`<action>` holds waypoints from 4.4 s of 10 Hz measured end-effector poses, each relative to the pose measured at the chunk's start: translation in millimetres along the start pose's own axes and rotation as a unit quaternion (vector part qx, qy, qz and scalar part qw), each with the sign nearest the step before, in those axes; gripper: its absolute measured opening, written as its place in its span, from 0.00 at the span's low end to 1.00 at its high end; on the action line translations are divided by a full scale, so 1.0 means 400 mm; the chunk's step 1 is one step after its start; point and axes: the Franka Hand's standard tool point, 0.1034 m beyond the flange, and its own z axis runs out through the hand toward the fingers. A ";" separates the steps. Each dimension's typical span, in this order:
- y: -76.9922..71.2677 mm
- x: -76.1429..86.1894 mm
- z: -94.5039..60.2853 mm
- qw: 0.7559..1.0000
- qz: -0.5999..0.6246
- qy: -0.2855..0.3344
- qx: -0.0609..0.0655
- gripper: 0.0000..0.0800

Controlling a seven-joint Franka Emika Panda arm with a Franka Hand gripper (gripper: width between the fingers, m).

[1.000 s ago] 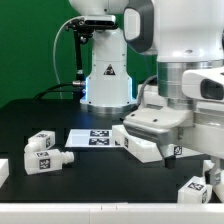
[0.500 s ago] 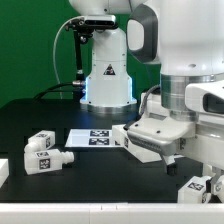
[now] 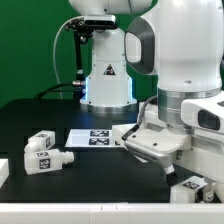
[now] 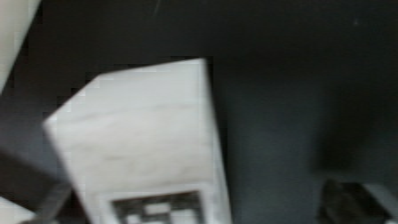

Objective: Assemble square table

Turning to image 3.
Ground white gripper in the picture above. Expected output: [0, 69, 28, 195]
[125, 91, 224, 202]

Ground white square tabletop tray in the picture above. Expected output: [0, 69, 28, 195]
[112, 123, 147, 163]

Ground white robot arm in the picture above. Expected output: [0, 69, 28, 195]
[112, 0, 224, 203]

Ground white right barrier block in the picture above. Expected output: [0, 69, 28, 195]
[214, 183, 224, 203]

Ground white barrier block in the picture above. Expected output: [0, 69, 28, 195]
[214, 183, 224, 203]
[0, 159, 9, 188]

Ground white front barrier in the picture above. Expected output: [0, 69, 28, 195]
[0, 203, 224, 224]

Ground white marker sheet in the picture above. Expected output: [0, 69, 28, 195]
[65, 129, 119, 148]

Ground white left barrier block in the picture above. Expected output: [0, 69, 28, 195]
[0, 159, 9, 188]

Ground black cables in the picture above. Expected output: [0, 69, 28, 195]
[32, 79, 86, 101]

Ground grey cable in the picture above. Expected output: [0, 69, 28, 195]
[52, 15, 84, 100]

